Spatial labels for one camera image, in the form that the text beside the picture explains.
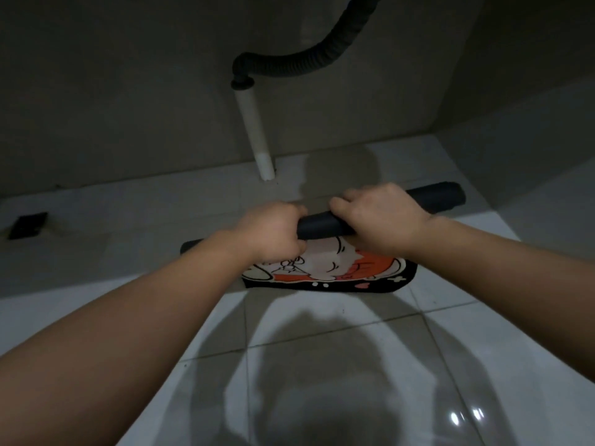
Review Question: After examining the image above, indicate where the person's left hand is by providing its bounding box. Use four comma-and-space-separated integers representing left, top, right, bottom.
236, 201, 309, 264

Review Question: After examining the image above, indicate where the black corrugated drain hose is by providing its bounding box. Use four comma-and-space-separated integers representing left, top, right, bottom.
231, 0, 383, 91

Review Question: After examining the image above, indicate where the white drain pipe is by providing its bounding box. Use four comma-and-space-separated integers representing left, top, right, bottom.
234, 87, 276, 182

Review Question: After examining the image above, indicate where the black cartoon print mat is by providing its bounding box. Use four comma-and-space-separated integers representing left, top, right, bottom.
180, 181, 466, 291

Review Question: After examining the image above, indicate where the person's right forearm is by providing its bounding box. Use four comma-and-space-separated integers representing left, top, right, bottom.
403, 216, 595, 383

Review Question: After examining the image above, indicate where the black floor drain cover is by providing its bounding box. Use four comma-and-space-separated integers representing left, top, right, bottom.
8, 212, 49, 240

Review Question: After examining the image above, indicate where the person's right hand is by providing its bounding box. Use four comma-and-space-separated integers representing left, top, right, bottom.
328, 183, 436, 256

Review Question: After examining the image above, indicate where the person's left forearm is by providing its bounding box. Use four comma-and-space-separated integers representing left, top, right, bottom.
0, 230, 261, 446

